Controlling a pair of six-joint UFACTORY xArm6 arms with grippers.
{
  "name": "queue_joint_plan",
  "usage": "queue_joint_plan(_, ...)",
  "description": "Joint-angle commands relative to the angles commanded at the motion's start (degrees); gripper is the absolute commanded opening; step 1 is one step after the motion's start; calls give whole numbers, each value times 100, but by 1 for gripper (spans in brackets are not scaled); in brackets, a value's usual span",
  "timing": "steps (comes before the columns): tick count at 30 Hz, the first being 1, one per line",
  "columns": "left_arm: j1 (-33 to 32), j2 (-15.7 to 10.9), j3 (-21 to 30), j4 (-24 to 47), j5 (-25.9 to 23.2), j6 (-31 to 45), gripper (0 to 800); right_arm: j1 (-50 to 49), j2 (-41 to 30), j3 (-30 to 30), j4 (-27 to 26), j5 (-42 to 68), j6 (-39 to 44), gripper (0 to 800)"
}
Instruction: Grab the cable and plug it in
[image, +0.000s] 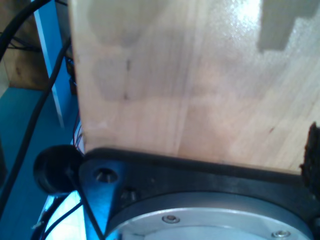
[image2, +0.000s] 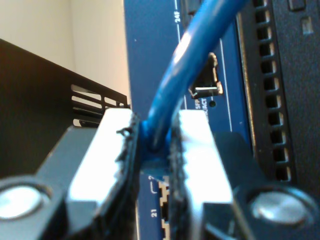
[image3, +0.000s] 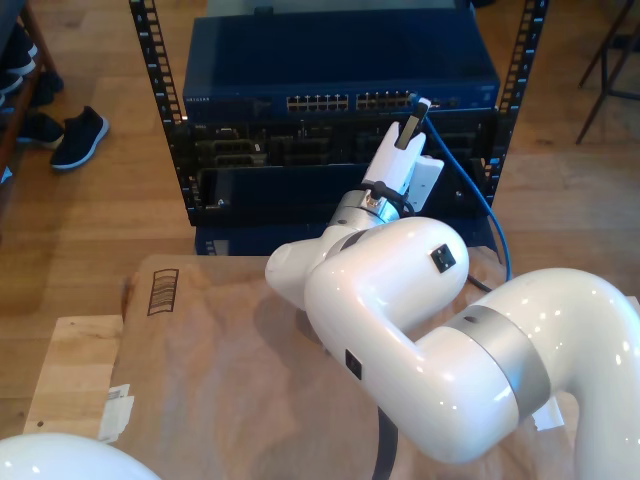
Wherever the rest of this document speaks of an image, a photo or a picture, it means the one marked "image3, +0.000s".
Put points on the black rack tray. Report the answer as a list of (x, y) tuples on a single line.
[(280, 190)]

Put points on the black server unit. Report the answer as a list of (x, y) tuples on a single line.
[(235, 145)]

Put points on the dark metal chair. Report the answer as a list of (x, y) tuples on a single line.
[(629, 42)]

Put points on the white paper label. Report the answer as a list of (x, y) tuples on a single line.
[(550, 417)]

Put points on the dark sneaker white sole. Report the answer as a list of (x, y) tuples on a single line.
[(40, 132), (80, 135)]

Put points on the brown wooden furniture leg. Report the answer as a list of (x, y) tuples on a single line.
[(39, 40)]

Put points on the white barcode label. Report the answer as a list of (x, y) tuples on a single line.
[(115, 415)]

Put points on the dark shoe white stripe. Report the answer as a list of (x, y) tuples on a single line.
[(17, 50), (10, 85)]

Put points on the blue network switch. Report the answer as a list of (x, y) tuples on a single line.
[(340, 55)]

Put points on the black perforated rack post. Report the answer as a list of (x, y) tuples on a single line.
[(155, 60), (525, 50)]

